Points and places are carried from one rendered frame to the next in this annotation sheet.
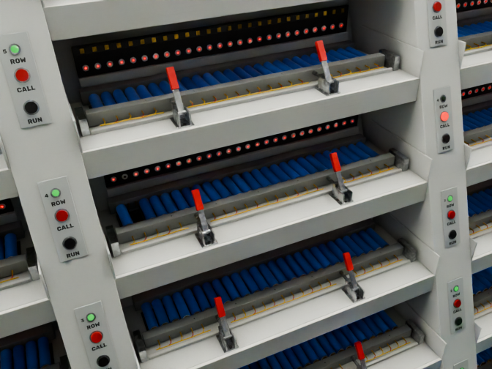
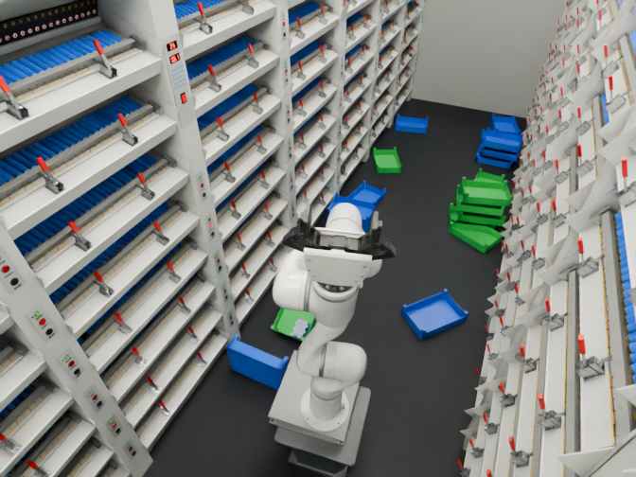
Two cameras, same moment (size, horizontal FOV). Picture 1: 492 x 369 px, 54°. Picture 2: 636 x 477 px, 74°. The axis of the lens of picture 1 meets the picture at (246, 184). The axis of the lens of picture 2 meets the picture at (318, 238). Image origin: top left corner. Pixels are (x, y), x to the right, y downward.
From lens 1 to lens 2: 102 cm
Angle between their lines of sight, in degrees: 48
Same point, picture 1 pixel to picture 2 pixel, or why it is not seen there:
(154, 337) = (107, 379)
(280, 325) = (161, 342)
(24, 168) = (51, 356)
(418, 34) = (196, 200)
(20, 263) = (43, 390)
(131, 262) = (97, 359)
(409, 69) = (193, 212)
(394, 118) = not seen: hidden behind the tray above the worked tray
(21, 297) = (57, 403)
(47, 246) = (67, 379)
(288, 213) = (155, 298)
